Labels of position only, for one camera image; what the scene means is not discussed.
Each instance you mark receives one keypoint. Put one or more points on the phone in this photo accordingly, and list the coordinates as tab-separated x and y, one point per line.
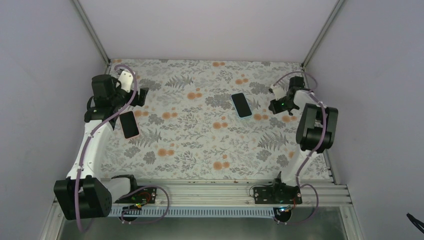
241	105
129	125

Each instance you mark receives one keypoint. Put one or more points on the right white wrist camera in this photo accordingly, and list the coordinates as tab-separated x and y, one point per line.
277	91

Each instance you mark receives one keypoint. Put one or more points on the black object at edge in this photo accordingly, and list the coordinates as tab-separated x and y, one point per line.
416	222

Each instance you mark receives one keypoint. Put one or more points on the aluminium rail frame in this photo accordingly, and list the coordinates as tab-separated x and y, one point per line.
224	200

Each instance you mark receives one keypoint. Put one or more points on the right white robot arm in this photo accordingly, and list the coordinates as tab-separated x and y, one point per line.
315	134

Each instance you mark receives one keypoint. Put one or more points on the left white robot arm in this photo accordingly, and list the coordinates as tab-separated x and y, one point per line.
82	195

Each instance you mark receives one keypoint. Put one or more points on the aluminium corner post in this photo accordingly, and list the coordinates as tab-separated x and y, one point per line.
322	33
88	25

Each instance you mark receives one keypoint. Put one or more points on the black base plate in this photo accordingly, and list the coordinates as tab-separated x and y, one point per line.
265	194
142	197

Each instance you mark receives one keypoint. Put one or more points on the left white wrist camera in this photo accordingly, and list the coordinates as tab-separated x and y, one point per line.
126	80

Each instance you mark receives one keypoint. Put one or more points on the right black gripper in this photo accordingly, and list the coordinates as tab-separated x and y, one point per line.
275	109

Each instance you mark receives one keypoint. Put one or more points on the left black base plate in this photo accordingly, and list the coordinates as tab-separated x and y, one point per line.
142	197

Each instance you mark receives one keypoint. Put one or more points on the floral patterned table mat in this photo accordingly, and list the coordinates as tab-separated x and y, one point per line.
189	127

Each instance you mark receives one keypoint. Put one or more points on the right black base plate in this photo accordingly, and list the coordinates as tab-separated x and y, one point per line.
265	194

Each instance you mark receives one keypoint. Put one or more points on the phone in pink case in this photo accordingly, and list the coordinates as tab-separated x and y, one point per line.
129	125

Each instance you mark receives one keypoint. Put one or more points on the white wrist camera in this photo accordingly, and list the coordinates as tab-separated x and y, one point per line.
126	80
277	91

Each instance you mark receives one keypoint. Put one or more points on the right aluminium corner post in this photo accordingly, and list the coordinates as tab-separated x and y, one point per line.
322	33

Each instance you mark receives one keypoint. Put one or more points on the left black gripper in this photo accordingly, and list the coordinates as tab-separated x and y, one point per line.
141	97

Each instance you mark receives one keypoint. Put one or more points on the left aluminium corner post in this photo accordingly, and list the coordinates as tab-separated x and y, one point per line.
88	25

